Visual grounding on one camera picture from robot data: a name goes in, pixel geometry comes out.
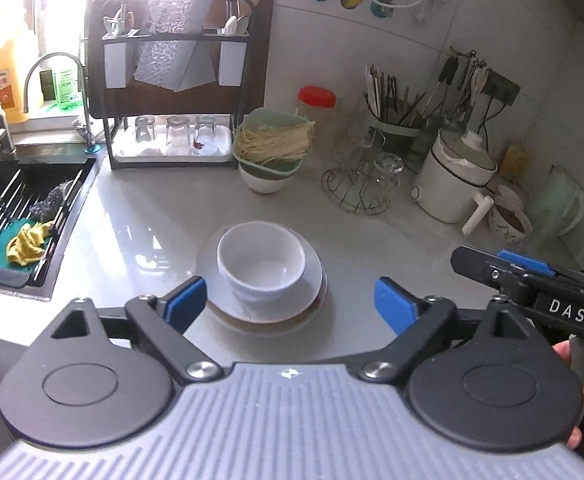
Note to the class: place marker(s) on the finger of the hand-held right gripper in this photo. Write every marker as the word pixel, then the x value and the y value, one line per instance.
pixel 486 267
pixel 529 264

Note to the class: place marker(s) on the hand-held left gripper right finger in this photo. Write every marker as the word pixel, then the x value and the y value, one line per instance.
pixel 394 305

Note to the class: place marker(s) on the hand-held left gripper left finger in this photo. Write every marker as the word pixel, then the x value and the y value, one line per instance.
pixel 187 302

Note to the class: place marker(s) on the white plate with small flower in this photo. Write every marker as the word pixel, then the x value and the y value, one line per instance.
pixel 207 270

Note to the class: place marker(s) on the translucent plastic bowl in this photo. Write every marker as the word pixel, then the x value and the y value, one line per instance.
pixel 262 294

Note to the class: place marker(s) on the floral ceramic bowl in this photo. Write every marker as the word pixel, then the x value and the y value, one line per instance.
pixel 506 227

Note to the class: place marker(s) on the white electric cooking pot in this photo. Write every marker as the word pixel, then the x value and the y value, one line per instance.
pixel 446 185

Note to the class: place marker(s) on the yellow sponge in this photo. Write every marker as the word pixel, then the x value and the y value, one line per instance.
pixel 514 160

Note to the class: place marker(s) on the deep white bowl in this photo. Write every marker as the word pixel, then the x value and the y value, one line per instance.
pixel 267 184

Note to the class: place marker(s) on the green colander basket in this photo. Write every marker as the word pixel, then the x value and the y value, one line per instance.
pixel 267 170

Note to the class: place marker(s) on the green chopstick holder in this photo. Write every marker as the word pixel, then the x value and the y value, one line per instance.
pixel 396 137

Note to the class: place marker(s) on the white drip tray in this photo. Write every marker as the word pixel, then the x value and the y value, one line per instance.
pixel 122 152

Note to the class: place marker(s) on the drinking glass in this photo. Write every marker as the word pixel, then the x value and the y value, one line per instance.
pixel 206 135
pixel 178 135
pixel 145 135

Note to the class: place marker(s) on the yellow cloth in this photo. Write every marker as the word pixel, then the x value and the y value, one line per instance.
pixel 27 245

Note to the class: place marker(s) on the steel scourer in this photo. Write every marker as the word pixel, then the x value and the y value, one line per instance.
pixel 47 202

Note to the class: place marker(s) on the dried noodles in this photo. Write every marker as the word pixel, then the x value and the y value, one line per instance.
pixel 272 142

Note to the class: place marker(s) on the row of hanging kitchen utensils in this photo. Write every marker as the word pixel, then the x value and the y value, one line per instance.
pixel 464 80

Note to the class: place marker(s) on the black dish drying rack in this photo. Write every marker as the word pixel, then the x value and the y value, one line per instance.
pixel 107 125

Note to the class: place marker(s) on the bundle of chopsticks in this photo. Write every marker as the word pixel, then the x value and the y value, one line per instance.
pixel 389 95

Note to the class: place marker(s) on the black sink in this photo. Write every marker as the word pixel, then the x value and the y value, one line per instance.
pixel 32 167

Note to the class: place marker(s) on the sink drain rack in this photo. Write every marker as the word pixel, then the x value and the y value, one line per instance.
pixel 2 200

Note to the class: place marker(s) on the red-lidded glass jar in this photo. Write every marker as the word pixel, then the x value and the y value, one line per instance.
pixel 317 105

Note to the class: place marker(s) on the curved thin metal faucet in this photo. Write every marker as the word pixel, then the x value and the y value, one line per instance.
pixel 86 110

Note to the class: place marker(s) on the green bottle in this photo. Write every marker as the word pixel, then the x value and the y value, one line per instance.
pixel 67 85

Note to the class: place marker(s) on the dark wooden cutting board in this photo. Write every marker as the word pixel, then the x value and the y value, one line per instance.
pixel 262 60

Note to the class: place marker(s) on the patterned steel cleaver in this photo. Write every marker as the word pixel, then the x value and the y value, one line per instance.
pixel 172 45

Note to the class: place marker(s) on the orange detergent bottle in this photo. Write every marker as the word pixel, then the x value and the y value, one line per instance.
pixel 9 80

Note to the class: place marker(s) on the black wall outlet strip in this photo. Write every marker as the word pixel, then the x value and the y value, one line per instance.
pixel 501 87

